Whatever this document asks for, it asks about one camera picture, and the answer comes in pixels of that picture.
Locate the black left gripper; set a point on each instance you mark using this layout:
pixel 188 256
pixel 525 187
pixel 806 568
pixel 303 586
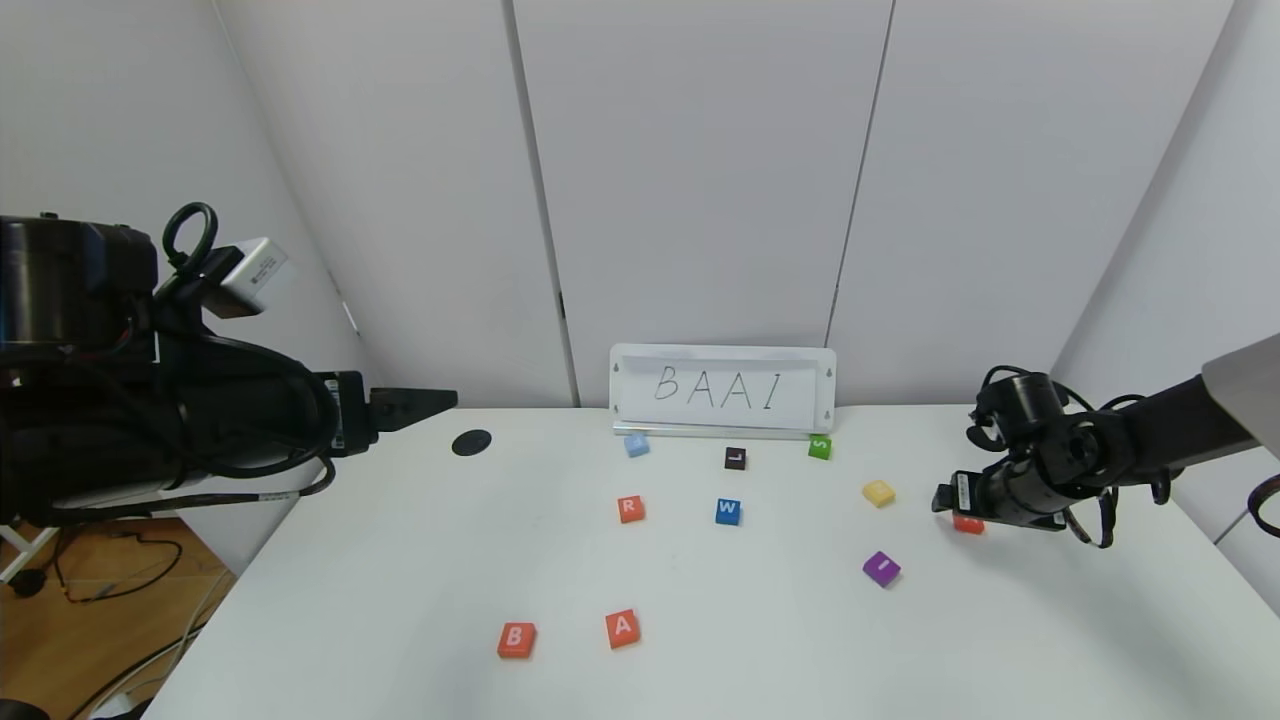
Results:
pixel 349 412

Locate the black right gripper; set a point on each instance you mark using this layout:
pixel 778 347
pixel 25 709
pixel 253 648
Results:
pixel 961 493

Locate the orange block letter A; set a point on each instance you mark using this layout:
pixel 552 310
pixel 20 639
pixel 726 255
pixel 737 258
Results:
pixel 622 628
pixel 968 526

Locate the purple block letter I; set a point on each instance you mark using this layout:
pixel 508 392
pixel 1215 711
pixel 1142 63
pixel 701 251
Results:
pixel 882 568

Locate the orange block letter B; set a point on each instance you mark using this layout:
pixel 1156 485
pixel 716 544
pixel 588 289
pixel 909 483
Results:
pixel 516 640

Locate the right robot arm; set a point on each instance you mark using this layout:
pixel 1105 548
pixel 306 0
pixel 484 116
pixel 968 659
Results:
pixel 1180 420

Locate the white BAAI sign board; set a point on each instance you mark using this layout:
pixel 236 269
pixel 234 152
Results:
pixel 720 390

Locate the yellow letter block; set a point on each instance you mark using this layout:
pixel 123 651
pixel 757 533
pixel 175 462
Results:
pixel 879 493

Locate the black table grommet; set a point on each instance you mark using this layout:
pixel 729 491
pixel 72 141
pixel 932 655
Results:
pixel 471 442

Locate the green block letter S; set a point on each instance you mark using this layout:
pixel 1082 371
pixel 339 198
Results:
pixel 820 447

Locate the black block letter L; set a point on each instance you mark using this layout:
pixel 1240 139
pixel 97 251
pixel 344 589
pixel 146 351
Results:
pixel 735 458

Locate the blue block letter W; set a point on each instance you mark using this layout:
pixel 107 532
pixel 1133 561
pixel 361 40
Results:
pixel 728 511

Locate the light blue letter block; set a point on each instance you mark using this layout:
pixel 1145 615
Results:
pixel 637 445

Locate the orange block letter R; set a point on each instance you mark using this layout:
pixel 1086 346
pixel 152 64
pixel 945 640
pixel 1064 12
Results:
pixel 631 509

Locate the white power strip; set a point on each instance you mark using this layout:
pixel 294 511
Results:
pixel 112 709

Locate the white wall panel bracket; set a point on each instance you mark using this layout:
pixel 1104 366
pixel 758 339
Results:
pixel 351 320

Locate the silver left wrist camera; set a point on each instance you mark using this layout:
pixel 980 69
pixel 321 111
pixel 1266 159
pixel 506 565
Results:
pixel 255 275

